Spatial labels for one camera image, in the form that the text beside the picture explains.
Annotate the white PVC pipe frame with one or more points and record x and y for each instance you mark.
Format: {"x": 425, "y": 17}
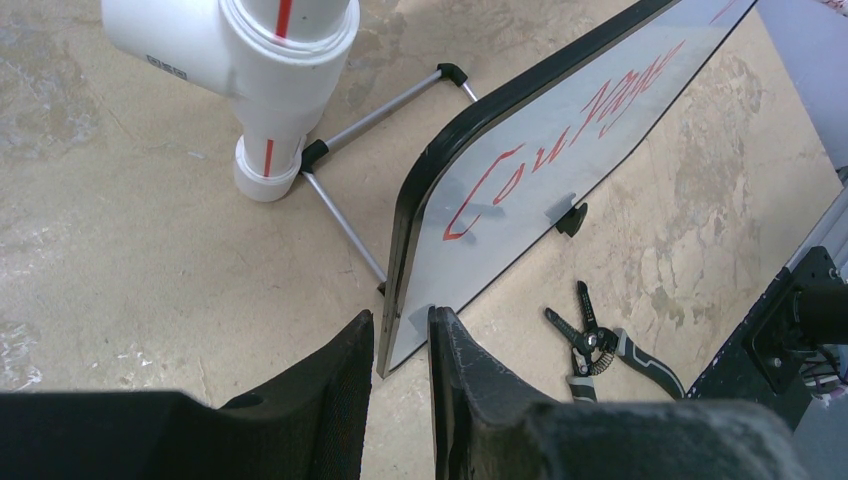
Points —
{"x": 278, "y": 62}

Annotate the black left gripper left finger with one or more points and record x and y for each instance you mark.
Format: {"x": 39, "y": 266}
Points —
{"x": 308, "y": 422}

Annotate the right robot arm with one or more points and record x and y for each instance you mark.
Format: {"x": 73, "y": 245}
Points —
{"x": 821, "y": 313}

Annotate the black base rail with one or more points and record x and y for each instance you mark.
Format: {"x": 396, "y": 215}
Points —
{"x": 762, "y": 359}

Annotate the wire whiteboard stand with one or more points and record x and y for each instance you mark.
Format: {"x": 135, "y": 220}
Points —
{"x": 337, "y": 168}

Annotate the black framed whiteboard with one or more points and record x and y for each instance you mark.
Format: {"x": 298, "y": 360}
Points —
{"x": 505, "y": 170}

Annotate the black grey wire stripper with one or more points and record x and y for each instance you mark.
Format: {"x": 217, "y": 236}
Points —
{"x": 594, "y": 348}

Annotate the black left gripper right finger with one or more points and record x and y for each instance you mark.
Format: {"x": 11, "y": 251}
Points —
{"x": 488, "y": 423}

